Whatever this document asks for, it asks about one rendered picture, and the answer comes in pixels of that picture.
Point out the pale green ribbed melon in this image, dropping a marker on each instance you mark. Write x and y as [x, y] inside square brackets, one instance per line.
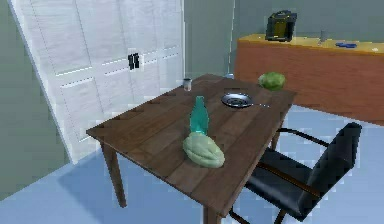
[203, 150]

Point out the teal glass bottle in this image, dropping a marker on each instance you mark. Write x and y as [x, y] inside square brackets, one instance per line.
[199, 116]

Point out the small grey cup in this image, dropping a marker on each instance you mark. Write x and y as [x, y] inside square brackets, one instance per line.
[187, 84]

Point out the dark brown wooden table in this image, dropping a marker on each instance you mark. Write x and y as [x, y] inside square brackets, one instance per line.
[156, 133]

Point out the dark metal plate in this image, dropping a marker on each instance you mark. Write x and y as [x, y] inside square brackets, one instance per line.
[237, 100]

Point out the round green lettuce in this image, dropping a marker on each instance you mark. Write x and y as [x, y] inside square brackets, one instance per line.
[272, 81]

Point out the white double door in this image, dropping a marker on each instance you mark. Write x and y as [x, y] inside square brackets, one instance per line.
[100, 66]

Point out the black and yellow appliance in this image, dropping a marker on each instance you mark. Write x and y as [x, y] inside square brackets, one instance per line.
[280, 26]

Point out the brown counter with yellow top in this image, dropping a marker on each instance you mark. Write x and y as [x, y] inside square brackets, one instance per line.
[316, 76]

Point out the black armchair with wooden arms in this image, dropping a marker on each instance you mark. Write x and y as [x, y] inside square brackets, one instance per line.
[320, 173]

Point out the blue flat object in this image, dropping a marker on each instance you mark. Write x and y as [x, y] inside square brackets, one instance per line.
[346, 44]

